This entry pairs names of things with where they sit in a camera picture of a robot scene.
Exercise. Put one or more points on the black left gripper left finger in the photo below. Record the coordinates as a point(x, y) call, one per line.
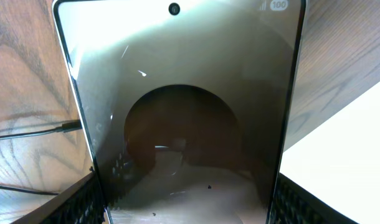
point(81, 203)

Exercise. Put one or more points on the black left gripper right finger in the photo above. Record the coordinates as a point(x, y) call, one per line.
point(293, 204)

